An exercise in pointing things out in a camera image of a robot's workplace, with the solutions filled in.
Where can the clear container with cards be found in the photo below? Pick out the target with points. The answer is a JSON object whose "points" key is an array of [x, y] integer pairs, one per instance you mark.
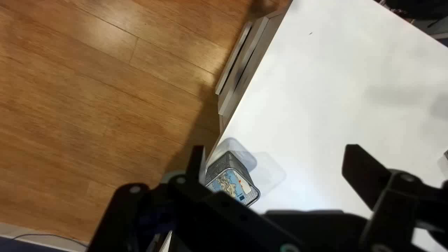
{"points": [[232, 179]]}

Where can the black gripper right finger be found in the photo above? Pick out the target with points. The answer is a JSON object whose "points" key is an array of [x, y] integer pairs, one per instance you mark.
{"points": [[406, 210]]}

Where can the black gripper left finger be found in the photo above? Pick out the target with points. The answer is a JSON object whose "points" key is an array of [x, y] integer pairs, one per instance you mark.
{"points": [[154, 218]]}

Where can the white desk drawer unit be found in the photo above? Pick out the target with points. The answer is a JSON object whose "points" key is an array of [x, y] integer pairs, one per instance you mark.
{"points": [[242, 60]]}

